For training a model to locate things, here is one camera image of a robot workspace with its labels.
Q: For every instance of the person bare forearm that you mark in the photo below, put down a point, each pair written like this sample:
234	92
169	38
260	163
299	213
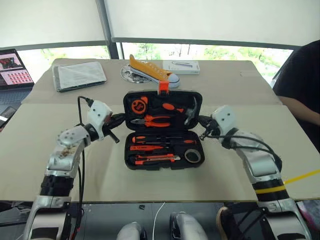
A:
297	107

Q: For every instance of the orange black tape measure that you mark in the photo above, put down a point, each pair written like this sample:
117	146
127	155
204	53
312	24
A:
139	105

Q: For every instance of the red voltage tester pen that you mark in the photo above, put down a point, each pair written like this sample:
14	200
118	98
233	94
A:
146	148

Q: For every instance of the grey rounded robot leg shape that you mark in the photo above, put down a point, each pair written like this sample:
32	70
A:
187	226
131	232

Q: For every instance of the white roller blind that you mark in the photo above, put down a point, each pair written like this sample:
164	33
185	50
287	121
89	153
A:
50	21
212	21

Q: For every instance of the orange black utility knife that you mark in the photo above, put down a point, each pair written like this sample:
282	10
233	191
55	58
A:
155	159

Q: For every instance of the small black object on floor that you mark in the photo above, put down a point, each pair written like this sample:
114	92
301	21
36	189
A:
142	207

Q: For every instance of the black tool case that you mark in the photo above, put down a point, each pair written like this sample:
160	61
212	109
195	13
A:
163	132

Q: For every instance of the black electrical tape roll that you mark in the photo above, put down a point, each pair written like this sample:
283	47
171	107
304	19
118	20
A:
187	158

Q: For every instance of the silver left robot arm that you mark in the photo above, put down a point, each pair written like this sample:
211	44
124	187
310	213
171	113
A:
62	160

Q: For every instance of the round silver metal plate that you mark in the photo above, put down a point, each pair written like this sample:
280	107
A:
128	75

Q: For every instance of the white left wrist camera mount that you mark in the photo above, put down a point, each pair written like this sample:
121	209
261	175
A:
98	117

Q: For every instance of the open laptop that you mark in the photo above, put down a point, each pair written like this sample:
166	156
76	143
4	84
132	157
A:
13	70

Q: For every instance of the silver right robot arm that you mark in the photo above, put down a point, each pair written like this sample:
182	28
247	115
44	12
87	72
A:
265	165

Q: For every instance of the person in black shirt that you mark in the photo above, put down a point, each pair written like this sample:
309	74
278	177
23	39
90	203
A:
302	80

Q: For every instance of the clear sleeve with papers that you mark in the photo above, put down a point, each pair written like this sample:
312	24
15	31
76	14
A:
80	75

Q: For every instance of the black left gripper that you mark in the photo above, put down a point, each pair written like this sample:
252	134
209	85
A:
111	130

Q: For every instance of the black smartphone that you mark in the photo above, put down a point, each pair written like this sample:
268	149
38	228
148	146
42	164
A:
6	116

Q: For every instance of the grey window frame post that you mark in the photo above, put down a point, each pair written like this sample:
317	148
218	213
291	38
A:
110	28

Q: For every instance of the flat white product box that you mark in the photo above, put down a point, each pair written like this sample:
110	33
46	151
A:
181	67

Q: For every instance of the yellow canvas sneaker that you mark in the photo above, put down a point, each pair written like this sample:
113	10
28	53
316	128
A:
150	70

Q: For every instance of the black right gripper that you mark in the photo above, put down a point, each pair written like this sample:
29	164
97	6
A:
211	128

